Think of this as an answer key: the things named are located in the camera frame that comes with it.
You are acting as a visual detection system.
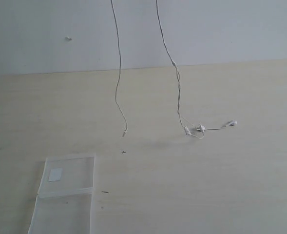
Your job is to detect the white wired earphones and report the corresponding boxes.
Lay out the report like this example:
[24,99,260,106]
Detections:
[110,0,237,139]

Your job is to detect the clear plastic storage box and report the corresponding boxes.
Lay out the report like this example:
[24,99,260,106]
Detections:
[28,154,95,234]

